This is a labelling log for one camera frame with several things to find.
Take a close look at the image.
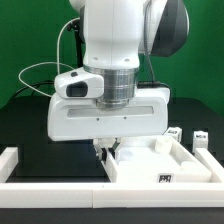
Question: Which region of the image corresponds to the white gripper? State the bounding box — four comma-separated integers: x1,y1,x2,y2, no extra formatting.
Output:
47,87,170,161

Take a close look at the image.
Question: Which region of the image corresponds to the white square tabletop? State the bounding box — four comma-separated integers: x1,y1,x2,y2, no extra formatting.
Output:
100,135,213,185

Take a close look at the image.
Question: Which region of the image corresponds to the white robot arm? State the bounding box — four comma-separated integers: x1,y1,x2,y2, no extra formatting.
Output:
47,0,189,141

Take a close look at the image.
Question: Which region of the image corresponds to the white U-shaped obstacle fence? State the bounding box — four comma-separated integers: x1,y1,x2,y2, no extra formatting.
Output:
0,147,224,208

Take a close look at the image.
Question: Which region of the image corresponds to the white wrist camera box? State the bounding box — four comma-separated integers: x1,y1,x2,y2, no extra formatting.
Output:
54,68,104,99

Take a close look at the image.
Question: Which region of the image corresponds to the black cable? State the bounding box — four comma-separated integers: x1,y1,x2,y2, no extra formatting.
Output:
9,79,58,101

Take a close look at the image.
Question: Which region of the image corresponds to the white cable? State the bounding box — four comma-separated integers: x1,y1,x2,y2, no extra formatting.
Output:
18,17,82,99

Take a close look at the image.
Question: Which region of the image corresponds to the black camera stand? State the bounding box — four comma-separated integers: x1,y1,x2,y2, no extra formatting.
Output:
67,18,85,67

